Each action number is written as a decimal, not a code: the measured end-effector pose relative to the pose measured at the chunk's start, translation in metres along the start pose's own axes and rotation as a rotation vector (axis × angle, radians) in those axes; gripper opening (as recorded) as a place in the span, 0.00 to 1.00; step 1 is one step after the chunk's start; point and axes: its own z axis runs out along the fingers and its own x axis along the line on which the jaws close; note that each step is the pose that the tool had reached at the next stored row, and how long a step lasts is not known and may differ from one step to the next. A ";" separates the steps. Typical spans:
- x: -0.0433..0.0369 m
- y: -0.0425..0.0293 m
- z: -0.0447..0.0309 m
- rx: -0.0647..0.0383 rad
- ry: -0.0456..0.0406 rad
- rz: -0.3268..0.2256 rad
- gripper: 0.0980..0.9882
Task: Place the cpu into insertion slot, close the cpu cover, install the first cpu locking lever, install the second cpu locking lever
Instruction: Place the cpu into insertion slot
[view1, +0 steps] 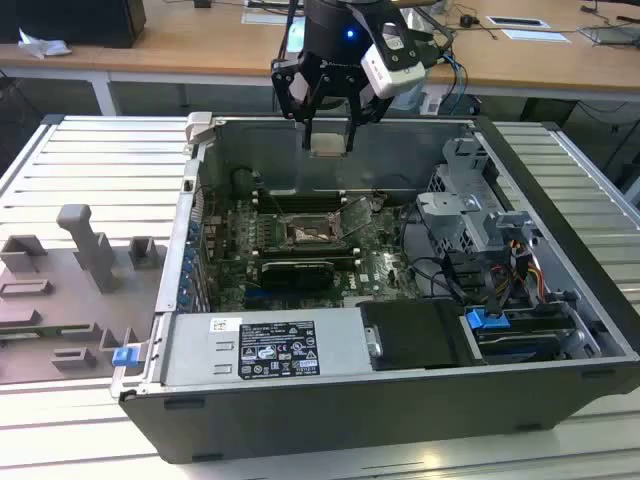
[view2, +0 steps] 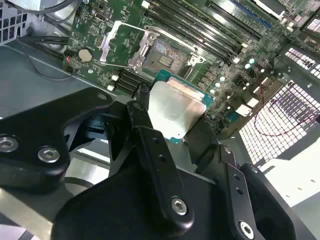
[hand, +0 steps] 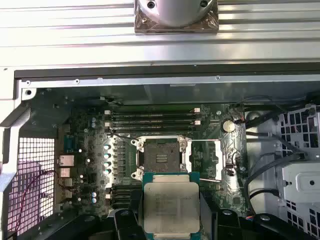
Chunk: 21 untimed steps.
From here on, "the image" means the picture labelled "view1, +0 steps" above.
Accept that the long wooden desk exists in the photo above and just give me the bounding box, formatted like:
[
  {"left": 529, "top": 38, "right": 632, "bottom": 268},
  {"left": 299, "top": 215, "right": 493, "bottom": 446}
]
[{"left": 0, "top": 0, "right": 640, "bottom": 117}]

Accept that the blue plastic latch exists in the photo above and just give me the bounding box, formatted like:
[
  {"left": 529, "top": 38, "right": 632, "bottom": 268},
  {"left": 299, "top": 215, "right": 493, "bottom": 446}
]
[{"left": 113, "top": 346, "right": 140, "bottom": 370}]

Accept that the clear glass tray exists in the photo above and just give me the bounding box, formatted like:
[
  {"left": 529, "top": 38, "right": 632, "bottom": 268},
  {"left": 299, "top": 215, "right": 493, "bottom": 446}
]
[{"left": 578, "top": 22, "right": 640, "bottom": 50}]

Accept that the black open PC case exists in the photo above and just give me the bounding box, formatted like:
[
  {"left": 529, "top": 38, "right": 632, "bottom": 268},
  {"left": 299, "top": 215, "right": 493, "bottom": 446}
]
[{"left": 110, "top": 110, "right": 640, "bottom": 464}]

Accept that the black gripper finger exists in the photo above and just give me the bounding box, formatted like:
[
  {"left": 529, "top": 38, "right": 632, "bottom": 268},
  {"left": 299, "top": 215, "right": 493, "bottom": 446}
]
[
  {"left": 343, "top": 68, "right": 392, "bottom": 152},
  {"left": 271, "top": 53, "right": 327, "bottom": 151}
]

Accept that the blue card retainer strip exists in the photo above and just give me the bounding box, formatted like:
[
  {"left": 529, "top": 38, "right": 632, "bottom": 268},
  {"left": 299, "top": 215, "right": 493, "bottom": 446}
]
[{"left": 180, "top": 222, "right": 200, "bottom": 307}]

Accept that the black graphics card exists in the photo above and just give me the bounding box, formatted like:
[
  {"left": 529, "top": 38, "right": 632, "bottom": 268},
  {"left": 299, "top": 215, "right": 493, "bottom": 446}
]
[{"left": 259, "top": 258, "right": 334, "bottom": 292}]

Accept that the white paper sheet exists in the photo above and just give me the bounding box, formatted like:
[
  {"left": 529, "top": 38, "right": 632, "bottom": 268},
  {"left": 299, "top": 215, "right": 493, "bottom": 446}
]
[{"left": 501, "top": 28, "right": 570, "bottom": 44}]

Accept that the crumpled white paper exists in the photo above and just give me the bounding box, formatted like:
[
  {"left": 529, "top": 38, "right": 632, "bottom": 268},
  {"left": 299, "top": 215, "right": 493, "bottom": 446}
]
[{"left": 17, "top": 27, "right": 72, "bottom": 60}]

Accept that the black internal cable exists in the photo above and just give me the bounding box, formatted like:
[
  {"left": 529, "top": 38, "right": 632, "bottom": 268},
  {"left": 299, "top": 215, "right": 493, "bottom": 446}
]
[{"left": 403, "top": 254, "right": 502, "bottom": 321}]

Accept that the coloured wire bundle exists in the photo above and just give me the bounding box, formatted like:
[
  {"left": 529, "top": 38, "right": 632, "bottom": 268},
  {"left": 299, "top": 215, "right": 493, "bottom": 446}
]
[{"left": 489, "top": 238, "right": 547, "bottom": 302}]

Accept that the blue cable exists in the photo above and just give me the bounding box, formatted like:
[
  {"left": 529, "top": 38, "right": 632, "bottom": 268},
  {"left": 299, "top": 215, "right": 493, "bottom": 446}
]
[{"left": 440, "top": 49, "right": 470, "bottom": 119}]

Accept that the hard disk in blue carrier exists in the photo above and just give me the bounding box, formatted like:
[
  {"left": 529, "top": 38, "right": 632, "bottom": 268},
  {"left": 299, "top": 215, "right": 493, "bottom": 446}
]
[{"left": 463, "top": 306, "right": 575, "bottom": 365}]

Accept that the black camera cable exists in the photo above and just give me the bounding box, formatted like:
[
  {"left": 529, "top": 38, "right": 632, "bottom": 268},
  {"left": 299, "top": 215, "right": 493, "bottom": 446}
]
[{"left": 418, "top": 27, "right": 457, "bottom": 67}]

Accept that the grey parts rack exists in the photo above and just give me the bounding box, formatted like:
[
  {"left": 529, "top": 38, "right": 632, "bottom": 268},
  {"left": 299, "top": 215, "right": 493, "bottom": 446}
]
[{"left": 0, "top": 202, "right": 169, "bottom": 386}]

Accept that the thin metal locking lever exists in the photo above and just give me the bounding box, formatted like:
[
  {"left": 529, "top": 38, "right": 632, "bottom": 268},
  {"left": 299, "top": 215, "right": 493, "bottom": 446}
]
[{"left": 269, "top": 187, "right": 289, "bottom": 222}]

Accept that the CPU socket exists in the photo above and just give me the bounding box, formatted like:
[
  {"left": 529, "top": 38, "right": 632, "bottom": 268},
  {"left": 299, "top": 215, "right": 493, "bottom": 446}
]
[{"left": 272, "top": 212, "right": 351, "bottom": 251}]

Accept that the black box on desk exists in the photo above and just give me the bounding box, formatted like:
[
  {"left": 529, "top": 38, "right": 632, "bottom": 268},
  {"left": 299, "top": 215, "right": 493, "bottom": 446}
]
[{"left": 0, "top": 0, "right": 147, "bottom": 50}]

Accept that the green motherboard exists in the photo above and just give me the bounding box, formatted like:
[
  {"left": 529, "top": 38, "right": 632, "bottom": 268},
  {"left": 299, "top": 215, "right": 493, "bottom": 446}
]
[{"left": 199, "top": 189, "right": 441, "bottom": 311}]

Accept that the black RAM slot row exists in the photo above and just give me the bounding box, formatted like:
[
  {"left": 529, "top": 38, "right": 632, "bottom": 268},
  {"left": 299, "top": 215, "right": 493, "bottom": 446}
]
[
  {"left": 254, "top": 245, "right": 362, "bottom": 262},
  {"left": 255, "top": 189, "right": 349, "bottom": 214}
]

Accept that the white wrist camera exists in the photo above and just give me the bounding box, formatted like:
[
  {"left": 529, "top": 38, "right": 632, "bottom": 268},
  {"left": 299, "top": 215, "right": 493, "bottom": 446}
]
[{"left": 360, "top": 22, "right": 427, "bottom": 100}]

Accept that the silver CPU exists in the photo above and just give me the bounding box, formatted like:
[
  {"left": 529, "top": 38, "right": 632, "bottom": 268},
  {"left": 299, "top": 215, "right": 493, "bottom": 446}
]
[{"left": 309, "top": 133, "right": 349, "bottom": 158}]

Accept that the grey power supply unit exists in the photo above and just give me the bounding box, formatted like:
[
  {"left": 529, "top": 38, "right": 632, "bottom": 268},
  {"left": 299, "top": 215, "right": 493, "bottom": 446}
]
[{"left": 162, "top": 307, "right": 375, "bottom": 387}]

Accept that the black cylindrical board part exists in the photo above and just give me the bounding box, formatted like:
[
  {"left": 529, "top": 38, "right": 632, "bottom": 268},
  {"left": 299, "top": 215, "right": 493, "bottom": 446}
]
[{"left": 231, "top": 167, "right": 257, "bottom": 195}]

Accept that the black plastic shroud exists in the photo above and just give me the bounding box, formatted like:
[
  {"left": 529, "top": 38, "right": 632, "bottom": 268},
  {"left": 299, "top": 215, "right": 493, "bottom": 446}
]
[{"left": 359, "top": 299, "right": 474, "bottom": 372}]

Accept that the silver metal drive cage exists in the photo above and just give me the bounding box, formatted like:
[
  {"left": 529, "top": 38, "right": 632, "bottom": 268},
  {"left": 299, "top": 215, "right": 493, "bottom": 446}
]
[{"left": 414, "top": 137, "right": 542, "bottom": 257}]

